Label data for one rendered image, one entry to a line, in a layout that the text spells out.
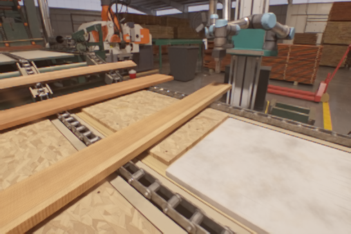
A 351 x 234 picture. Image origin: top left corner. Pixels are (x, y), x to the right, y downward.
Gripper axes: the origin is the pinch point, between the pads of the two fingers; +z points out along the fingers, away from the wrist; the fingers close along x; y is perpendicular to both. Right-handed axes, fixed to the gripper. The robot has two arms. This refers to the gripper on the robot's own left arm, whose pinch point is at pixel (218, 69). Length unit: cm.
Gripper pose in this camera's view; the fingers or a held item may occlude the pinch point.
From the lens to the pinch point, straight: 120.2
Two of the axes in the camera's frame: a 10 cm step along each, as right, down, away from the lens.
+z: 0.0, 9.3, 3.6
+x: -5.8, 2.9, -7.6
